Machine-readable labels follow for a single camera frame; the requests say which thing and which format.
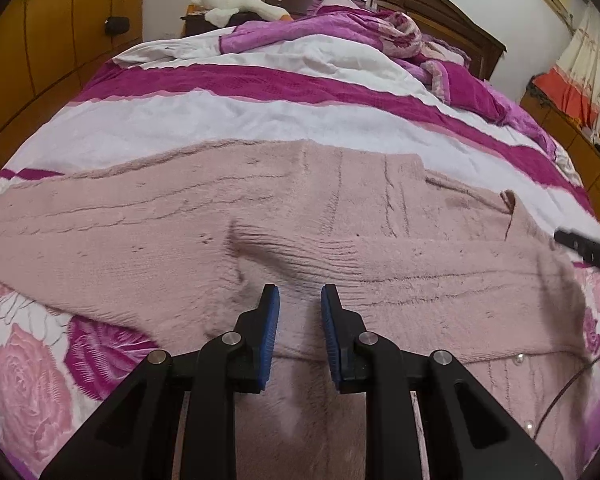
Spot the thin black cable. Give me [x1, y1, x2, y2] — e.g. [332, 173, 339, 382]
[530, 347, 600, 438]

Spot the crumpled purple quilt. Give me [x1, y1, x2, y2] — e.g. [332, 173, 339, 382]
[220, 5, 551, 142]

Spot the cream and red curtain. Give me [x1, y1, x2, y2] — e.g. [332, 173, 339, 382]
[532, 2, 600, 146]

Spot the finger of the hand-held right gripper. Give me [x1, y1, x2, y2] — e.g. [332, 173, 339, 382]
[554, 229, 600, 277]

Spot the pink knit sweater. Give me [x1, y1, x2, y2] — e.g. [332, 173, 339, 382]
[0, 141, 600, 480]

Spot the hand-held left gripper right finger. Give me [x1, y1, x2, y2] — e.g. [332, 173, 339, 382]
[321, 284, 563, 480]

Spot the dark wooden nightstand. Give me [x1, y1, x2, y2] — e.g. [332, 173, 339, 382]
[181, 9, 252, 39]

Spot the dark wooden headboard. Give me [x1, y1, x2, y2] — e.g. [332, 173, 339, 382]
[240, 0, 508, 81]

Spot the white plush goose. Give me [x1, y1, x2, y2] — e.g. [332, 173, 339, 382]
[189, 0, 295, 26]

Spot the floral pink bed cover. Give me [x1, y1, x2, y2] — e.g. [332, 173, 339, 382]
[0, 27, 600, 480]

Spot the orange wooden dresser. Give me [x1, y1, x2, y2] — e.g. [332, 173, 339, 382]
[520, 90, 600, 221]

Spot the orange wooden wardrobe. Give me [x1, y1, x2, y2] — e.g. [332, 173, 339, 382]
[0, 0, 146, 196]

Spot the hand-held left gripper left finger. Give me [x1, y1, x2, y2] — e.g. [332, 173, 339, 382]
[39, 284, 281, 480]

